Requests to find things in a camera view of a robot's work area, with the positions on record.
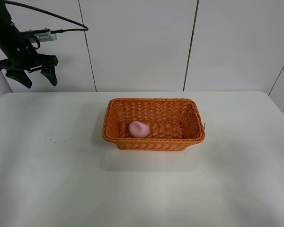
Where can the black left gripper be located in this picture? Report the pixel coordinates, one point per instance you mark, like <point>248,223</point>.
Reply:
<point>21,55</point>

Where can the pink peach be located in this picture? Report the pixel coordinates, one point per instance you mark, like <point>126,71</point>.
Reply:
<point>138,129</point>

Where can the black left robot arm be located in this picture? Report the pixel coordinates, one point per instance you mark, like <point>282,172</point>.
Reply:
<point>6,19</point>

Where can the orange woven basket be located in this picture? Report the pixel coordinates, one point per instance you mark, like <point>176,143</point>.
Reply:
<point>174,123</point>

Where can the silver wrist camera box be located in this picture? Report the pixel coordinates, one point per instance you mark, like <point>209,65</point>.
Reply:
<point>43,35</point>

